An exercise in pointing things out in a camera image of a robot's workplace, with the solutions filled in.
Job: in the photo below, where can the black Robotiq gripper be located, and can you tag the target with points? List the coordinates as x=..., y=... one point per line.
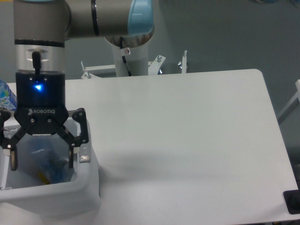
x=41, y=110

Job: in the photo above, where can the crushed clear plastic water bottle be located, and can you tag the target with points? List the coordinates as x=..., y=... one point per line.
x=45, y=157

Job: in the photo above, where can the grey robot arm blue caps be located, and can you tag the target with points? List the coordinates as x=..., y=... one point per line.
x=41, y=28

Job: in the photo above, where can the yellow and blue trash wrappers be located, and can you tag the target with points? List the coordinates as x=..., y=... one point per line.
x=43, y=178

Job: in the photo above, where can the white plastic trash can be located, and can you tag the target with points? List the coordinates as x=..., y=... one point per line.
x=22, y=188

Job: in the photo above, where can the blue labelled drink bottle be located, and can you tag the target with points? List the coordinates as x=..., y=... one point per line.
x=8, y=99

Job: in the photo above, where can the white frame at right edge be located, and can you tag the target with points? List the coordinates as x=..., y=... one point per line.
x=291, y=105

